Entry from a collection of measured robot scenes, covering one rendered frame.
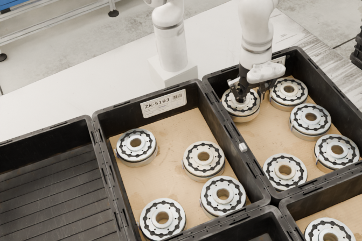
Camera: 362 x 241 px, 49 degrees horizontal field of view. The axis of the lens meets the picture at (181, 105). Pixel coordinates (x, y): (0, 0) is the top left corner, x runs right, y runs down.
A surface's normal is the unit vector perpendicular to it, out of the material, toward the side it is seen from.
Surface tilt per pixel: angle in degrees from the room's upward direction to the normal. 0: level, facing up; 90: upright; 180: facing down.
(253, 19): 107
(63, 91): 0
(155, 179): 0
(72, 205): 0
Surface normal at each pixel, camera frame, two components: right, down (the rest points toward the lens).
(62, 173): -0.08, -0.66
